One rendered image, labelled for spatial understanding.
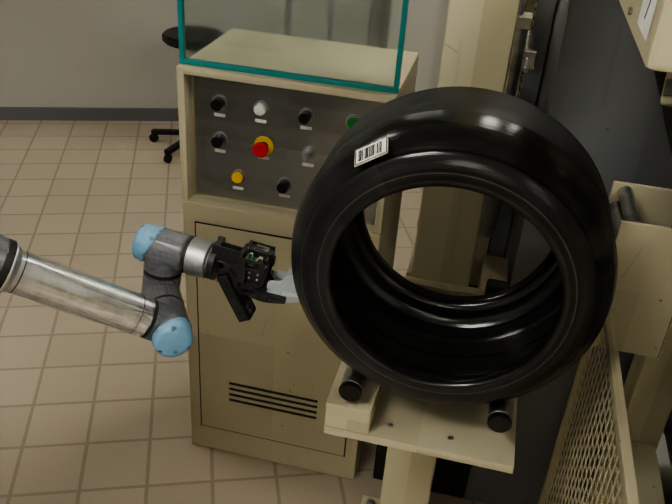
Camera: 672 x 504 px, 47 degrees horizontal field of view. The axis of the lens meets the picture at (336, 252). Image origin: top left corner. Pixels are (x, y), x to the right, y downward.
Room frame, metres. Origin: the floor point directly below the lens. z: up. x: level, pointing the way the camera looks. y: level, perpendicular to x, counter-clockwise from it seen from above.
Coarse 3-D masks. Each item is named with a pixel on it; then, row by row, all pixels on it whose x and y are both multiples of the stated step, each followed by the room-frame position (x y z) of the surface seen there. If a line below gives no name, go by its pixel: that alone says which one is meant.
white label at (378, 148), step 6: (384, 138) 1.13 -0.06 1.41; (372, 144) 1.13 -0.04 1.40; (378, 144) 1.12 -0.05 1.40; (384, 144) 1.11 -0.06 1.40; (360, 150) 1.13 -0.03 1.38; (366, 150) 1.12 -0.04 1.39; (372, 150) 1.12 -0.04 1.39; (378, 150) 1.11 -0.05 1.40; (384, 150) 1.10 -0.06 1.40; (360, 156) 1.12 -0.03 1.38; (366, 156) 1.11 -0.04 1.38; (372, 156) 1.10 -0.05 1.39; (378, 156) 1.10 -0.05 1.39; (354, 162) 1.11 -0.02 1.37; (360, 162) 1.10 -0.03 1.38
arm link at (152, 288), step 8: (144, 272) 1.27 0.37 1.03; (144, 280) 1.26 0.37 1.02; (152, 280) 1.25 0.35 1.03; (160, 280) 1.25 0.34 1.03; (168, 280) 1.25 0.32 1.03; (176, 280) 1.27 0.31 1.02; (144, 288) 1.26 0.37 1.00; (152, 288) 1.24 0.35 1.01; (160, 288) 1.24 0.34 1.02; (168, 288) 1.24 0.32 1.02; (176, 288) 1.26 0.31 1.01; (152, 296) 1.22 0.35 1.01; (184, 304) 1.23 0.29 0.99
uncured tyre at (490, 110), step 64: (384, 128) 1.16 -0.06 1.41; (448, 128) 1.12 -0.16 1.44; (512, 128) 1.13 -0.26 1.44; (320, 192) 1.14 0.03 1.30; (384, 192) 1.09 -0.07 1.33; (512, 192) 1.06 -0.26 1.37; (576, 192) 1.07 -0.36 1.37; (320, 256) 1.11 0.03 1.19; (576, 256) 1.03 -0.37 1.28; (320, 320) 1.11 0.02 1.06; (384, 320) 1.31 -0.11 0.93; (448, 320) 1.32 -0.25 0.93; (512, 320) 1.29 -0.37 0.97; (576, 320) 1.03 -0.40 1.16; (384, 384) 1.09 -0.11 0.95; (448, 384) 1.06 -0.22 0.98; (512, 384) 1.04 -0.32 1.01
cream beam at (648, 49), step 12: (624, 0) 1.07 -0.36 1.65; (636, 0) 0.97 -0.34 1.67; (660, 0) 0.82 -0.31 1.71; (624, 12) 1.06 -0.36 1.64; (636, 12) 0.95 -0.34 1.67; (660, 12) 0.81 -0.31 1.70; (636, 24) 0.92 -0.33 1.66; (660, 24) 0.81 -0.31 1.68; (636, 36) 0.90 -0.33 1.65; (648, 36) 0.83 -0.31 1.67; (660, 36) 0.80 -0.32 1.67; (648, 48) 0.81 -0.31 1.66; (660, 48) 0.80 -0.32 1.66; (648, 60) 0.81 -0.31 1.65; (660, 60) 0.80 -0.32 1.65
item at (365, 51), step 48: (192, 0) 1.86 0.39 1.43; (240, 0) 1.84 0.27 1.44; (288, 0) 1.81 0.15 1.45; (336, 0) 1.79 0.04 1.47; (384, 0) 1.77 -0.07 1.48; (192, 48) 1.86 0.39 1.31; (240, 48) 1.84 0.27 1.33; (288, 48) 1.81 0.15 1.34; (336, 48) 1.79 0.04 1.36; (384, 48) 1.77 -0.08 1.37
